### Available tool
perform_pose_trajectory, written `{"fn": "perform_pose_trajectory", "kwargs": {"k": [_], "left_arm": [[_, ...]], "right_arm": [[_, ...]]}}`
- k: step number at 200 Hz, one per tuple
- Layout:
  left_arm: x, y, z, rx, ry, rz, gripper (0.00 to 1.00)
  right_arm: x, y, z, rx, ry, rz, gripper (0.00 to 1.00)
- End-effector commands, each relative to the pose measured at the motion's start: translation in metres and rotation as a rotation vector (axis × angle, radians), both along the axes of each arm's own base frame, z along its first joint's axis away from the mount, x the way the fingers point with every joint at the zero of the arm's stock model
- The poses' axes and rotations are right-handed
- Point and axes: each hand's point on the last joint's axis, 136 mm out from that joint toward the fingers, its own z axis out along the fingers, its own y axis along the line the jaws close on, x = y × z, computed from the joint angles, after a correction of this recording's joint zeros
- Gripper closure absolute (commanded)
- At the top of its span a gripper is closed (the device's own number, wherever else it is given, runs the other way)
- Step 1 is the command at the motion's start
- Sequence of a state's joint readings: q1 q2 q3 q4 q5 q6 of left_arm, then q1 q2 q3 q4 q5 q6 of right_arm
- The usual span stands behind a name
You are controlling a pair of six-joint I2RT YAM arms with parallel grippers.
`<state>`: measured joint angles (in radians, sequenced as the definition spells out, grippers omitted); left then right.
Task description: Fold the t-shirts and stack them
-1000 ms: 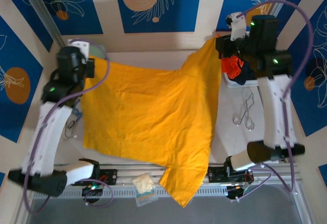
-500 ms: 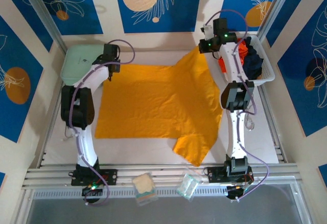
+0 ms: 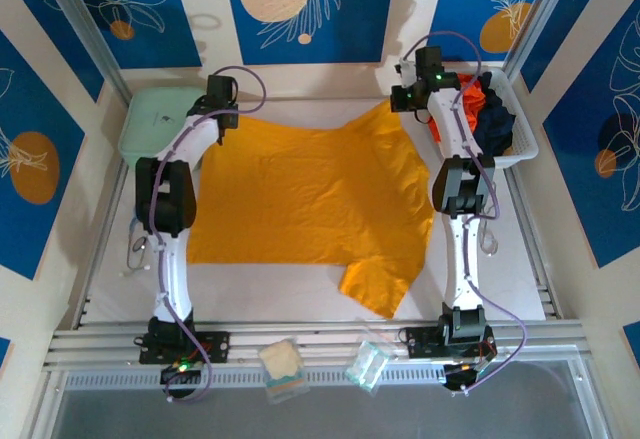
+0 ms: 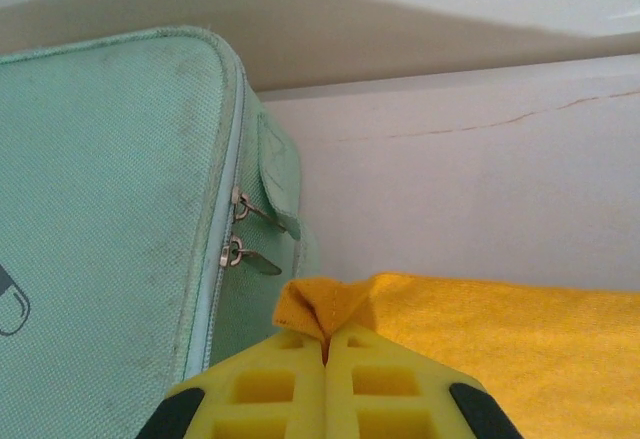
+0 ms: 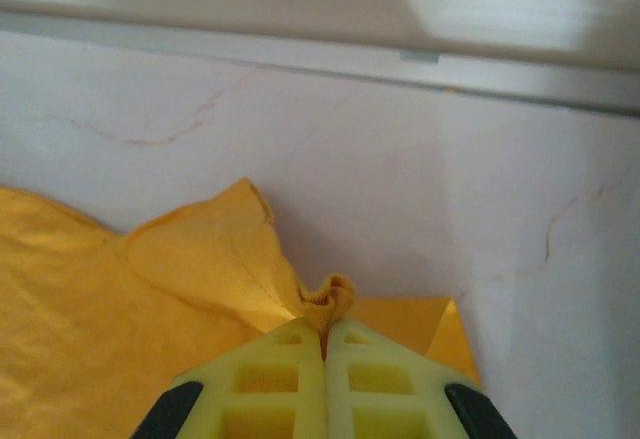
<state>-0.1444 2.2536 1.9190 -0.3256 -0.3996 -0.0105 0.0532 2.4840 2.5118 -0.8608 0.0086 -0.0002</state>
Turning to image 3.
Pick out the yellow t-shirt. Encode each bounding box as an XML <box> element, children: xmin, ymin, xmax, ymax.
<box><xmin>187</xmin><ymin>100</ymin><xmax>435</xmax><ymax>320</ymax></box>

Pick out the orange t-shirt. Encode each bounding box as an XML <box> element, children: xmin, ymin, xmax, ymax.
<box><xmin>427</xmin><ymin>72</ymin><xmax>489</xmax><ymax>145</ymax></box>

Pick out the mint green zip case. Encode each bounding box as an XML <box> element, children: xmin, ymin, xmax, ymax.
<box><xmin>118</xmin><ymin>86</ymin><xmax>209</xmax><ymax>168</ymax></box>

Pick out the navy blue t-shirt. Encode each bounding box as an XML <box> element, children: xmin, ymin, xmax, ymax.
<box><xmin>472</xmin><ymin>71</ymin><xmax>517</xmax><ymax>158</ymax></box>

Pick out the white plastic laundry basket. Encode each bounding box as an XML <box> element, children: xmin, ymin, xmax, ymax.
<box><xmin>399</xmin><ymin>61</ymin><xmax>540</xmax><ymax>173</ymax></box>

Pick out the clear bag with yellow sponge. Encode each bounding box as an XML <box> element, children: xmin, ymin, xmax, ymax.
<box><xmin>257</xmin><ymin>338</ymin><xmax>311</xmax><ymax>406</ymax></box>

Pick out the black left controller board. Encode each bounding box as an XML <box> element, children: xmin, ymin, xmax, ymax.
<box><xmin>159</xmin><ymin>362</ymin><xmax>202</xmax><ymax>386</ymax></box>

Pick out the black controller board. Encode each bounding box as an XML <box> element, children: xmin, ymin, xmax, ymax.
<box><xmin>443</xmin><ymin>360</ymin><xmax>494</xmax><ymax>391</ymax></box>
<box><xmin>159</xmin><ymin>362</ymin><xmax>202</xmax><ymax>386</ymax></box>

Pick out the clear bag with green item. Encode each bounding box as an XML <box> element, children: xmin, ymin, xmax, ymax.
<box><xmin>344</xmin><ymin>328</ymin><xmax>392</xmax><ymax>398</ymax></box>

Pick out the black right controller board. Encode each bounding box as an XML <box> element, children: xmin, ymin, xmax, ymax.
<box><xmin>443</xmin><ymin>360</ymin><xmax>494</xmax><ymax>391</ymax></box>

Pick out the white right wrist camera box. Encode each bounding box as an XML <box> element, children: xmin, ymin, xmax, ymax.
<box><xmin>396</xmin><ymin>57</ymin><xmax>418</xmax><ymax>86</ymax></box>

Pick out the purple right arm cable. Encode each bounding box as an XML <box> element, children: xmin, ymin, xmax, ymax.
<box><xmin>402</xmin><ymin>30</ymin><xmax>531</xmax><ymax>395</ymax></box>

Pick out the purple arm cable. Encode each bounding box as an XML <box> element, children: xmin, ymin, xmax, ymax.
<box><xmin>402</xmin><ymin>30</ymin><xmax>531</xmax><ymax>395</ymax></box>
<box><xmin>149</xmin><ymin>64</ymin><xmax>266</xmax><ymax>404</ymax></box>

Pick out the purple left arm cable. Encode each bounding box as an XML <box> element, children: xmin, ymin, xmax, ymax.
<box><xmin>149</xmin><ymin>64</ymin><xmax>266</xmax><ymax>404</ymax></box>

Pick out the aluminium frame post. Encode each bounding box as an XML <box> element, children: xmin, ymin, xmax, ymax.
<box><xmin>502</xmin><ymin>0</ymin><xmax>576</xmax><ymax>85</ymax></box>
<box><xmin>37</xmin><ymin>0</ymin><xmax>134</xmax><ymax>105</ymax></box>

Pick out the thin white cord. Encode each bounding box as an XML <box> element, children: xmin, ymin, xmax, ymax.
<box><xmin>478</xmin><ymin>216</ymin><xmax>502</xmax><ymax>259</ymax></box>

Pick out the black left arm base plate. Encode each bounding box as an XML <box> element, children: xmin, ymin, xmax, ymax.
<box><xmin>137</xmin><ymin>330</ymin><xmax>231</xmax><ymax>365</ymax></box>

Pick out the aluminium frame rail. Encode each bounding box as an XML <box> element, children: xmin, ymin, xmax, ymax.
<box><xmin>42</xmin><ymin>321</ymin><xmax>586</xmax><ymax>391</ymax></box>

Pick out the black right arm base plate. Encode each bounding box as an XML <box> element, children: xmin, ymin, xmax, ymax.
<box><xmin>404</xmin><ymin>326</ymin><xmax>496</xmax><ymax>360</ymax></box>

